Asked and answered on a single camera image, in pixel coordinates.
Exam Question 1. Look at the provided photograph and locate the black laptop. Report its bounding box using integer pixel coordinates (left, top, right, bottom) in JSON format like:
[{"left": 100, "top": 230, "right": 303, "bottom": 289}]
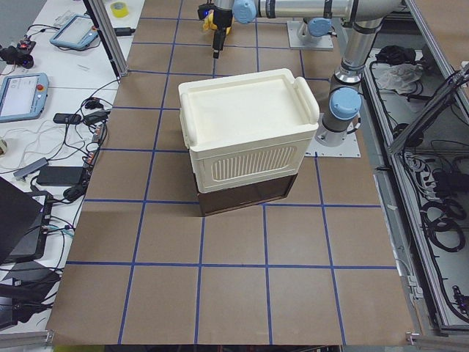
[{"left": 1, "top": 179, "right": 52, "bottom": 265}]

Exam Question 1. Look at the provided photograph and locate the black power brick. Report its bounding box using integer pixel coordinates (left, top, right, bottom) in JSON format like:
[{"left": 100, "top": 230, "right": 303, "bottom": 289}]
[{"left": 37, "top": 166, "right": 84, "bottom": 186}]

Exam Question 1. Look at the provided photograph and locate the blue teach pendant far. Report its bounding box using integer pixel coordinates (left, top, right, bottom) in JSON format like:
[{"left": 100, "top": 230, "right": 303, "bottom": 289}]
[{"left": 49, "top": 15, "right": 98, "bottom": 51}]

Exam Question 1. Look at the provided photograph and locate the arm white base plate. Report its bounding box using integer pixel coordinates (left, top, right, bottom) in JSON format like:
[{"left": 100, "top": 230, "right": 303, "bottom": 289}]
[
  {"left": 305, "top": 122, "right": 361, "bottom": 158},
  {"left": 287, "top": 18, "right": 333, "bottom": 51}
]

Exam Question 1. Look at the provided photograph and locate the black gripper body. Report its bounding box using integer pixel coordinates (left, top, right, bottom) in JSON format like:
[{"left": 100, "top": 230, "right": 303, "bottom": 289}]
[{"left": 197, "top": 0, "right": 234, "bottom": 29}]

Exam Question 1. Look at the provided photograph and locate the black power adapter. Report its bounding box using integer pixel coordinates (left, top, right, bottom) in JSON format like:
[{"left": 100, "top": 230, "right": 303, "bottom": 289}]
[{"left": 114, "top": 27, "right": 136, "bottom": 37}]

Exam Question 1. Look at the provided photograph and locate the aluminium frame rail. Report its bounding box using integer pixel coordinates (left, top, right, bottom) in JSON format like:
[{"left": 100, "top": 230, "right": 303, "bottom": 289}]
[{"left": 363, "top": 1, "right": 468, "bottom": 337}]

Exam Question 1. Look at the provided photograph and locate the cream plastic storage box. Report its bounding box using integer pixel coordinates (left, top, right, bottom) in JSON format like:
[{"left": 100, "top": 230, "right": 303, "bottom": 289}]
[{"left": 178, "top": 68, "right": 320, "bottom": 193}]

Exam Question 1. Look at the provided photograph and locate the yellow tape roll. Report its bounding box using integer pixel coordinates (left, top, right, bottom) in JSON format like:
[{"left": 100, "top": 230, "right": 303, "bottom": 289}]
[{"left": 110, "top": 1, "right": 130, "bottom": 18}]

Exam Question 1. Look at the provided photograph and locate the aluminium frame post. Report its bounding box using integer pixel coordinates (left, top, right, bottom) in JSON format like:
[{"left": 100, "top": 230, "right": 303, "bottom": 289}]
[{"left": 83, "top": 0, "right": 128, "bottom": 79}]

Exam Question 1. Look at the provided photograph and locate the dark brown wooden drawer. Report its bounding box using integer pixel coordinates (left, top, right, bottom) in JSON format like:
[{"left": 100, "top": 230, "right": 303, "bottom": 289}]
[{"left": 196, "top": 174, "right": 298, "bottom": 216}]

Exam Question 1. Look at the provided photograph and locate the yellow plush dinosaur toy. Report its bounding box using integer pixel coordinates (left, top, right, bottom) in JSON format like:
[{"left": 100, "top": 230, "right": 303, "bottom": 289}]
[{"left": 202, "top": 12, "right": 218, "bottom": 32}]

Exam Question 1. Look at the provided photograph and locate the blue teach pendant near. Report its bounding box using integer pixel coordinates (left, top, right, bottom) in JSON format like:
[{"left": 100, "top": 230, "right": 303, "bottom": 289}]
[{"left": 1, "top": 73, "right": 49, "bottom": 123}]

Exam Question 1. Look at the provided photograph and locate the blue teach pendant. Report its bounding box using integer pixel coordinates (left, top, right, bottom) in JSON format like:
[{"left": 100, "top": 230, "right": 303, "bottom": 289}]
[
  {"left": 1, "top": 73, "right": 49, "bottom": 123},
  {"left": 49, "top": 15, "right": 98, "bottom": 51}
]

